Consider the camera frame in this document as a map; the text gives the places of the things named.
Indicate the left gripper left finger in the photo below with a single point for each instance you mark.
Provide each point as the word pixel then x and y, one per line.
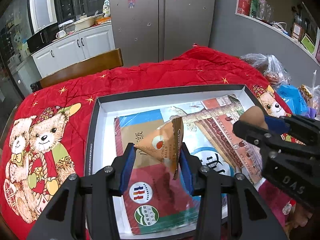
pixel 64 217

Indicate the clear plastic bag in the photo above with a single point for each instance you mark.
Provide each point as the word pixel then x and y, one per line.
pixel 270 67

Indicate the black microwave oven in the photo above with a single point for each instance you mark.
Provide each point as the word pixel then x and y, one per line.
pixel 43 37

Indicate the blue plastic bag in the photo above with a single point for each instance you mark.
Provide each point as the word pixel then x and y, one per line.
pixel 293 98

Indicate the brown gourd-shaped toy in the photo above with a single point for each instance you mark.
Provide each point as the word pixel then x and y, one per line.
pixel 254 116

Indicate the black shallow gift box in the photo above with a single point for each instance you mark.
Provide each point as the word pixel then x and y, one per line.
pixel 156 203

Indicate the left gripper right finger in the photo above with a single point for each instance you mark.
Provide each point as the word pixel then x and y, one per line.
pixel 248 215

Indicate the person right hand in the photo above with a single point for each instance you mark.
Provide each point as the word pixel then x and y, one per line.
pixel 298 216

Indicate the silver double-door refrigerator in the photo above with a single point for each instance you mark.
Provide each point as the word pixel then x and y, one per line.
pixel 158 30

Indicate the white wall shelf unit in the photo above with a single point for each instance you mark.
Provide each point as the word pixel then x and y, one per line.
pixel 290 19

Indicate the orange triangular snack packet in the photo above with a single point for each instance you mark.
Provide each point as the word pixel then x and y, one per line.
pixel 164 144

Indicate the white kitchen cabinet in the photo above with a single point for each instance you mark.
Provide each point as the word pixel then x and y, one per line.
pixel 74 48

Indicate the red teddy bear blanket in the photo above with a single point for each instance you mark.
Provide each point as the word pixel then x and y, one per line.
pixel 49 134

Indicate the wooden chair back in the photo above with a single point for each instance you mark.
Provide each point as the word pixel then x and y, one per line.
pixel 105 61

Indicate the magenta plush bear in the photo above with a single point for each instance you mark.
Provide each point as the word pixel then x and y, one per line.
pixel 280 203

